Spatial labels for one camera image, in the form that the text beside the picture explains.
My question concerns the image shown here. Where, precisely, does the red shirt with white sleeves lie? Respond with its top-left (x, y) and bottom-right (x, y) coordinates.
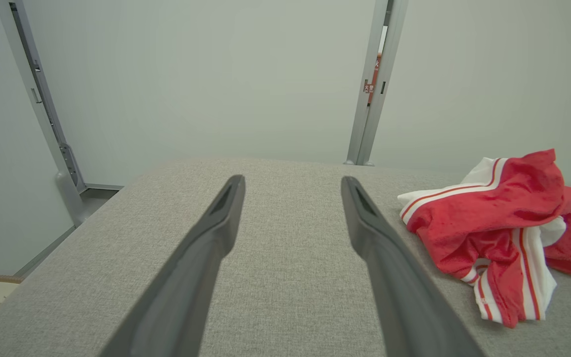
top-left (397, 149), bottom-right (571, 329)

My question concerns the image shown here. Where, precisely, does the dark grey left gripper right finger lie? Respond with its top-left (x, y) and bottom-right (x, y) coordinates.
top-left (341, 176), bottom-right (487, 357)

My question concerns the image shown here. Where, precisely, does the grey slotted partition post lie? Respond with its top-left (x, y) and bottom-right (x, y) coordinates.
top-left (0, 0), bottom-right (90, 226)

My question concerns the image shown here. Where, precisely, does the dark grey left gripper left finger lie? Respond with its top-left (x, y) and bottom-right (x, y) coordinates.
top-left (98, 175), bottom-right (246, 357)

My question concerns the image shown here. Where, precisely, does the red sign with white characters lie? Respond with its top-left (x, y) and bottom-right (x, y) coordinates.
top-left (364, 52), bottom-right (382, 105)

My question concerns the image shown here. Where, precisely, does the grey double partition post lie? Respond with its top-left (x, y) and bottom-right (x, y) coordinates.
top-left (343, 0), bottom-right (409, 167)

